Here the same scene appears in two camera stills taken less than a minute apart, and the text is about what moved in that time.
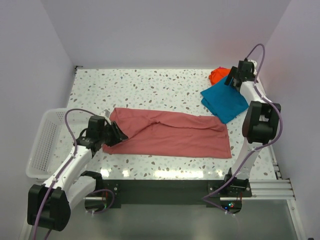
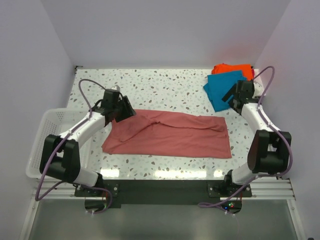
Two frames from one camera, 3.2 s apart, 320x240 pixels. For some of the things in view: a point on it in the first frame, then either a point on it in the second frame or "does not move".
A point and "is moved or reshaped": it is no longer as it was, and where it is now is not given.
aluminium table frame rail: x=272 y=189 does not move
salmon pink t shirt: x=149 y=135 does not move
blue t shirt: x=224 y=100 is moved or reshaped
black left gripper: x=118 y=136 to x=128 y=111
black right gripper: x=231 y=75 to x=231 y=92
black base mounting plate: x=155 y=192 does not move
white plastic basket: x=53 y=141 does not move
